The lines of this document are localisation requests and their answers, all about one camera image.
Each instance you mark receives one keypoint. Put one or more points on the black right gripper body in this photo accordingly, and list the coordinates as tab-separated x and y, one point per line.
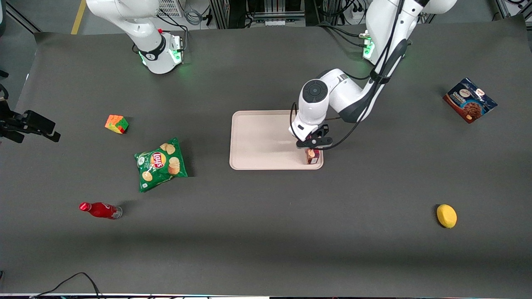
25	122

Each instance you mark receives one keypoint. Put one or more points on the red soda bottle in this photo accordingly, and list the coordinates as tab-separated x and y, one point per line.
99	210

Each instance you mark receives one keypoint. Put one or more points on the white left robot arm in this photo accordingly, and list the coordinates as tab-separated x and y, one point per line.
345	95

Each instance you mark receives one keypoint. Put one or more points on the blue cookie package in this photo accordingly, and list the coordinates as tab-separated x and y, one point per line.
469	101

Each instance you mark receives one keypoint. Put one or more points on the white vented box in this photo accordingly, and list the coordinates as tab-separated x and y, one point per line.
170	7

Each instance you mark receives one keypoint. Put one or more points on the yellow lemon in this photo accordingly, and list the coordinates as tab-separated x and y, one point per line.
447	216

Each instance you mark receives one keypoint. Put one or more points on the multicoloured puzzle cube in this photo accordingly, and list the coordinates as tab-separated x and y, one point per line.
117	123

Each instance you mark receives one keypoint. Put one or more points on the red cookie box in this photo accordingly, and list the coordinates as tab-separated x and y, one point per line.
312	156

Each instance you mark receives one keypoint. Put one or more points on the green Lay's chip bag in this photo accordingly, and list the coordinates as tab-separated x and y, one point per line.
160	164

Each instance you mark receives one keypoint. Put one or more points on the beige plastic tray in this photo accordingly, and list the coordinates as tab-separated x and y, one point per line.
262	141

